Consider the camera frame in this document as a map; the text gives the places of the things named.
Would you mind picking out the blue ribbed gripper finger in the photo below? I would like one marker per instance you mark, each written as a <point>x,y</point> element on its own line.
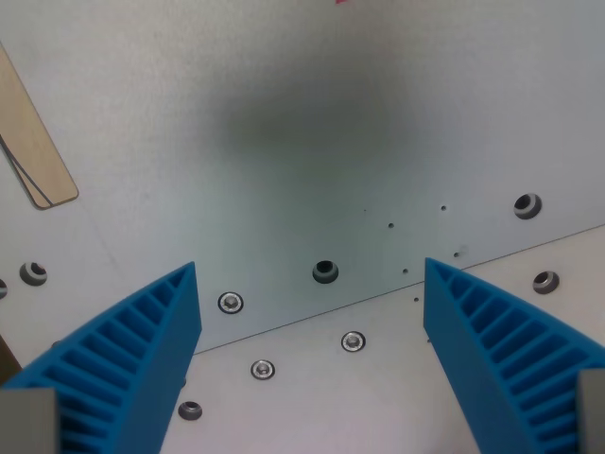
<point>463,340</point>
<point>142,359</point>

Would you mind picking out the grey threaded insert bushing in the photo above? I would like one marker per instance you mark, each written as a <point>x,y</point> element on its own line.
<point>190,410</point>
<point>33,274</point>

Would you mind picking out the silver hex socket screw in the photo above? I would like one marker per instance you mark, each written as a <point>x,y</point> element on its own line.
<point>263,369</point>
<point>230,302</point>
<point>353,341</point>

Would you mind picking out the light wooden board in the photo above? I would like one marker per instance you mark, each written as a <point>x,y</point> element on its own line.
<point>33,156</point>

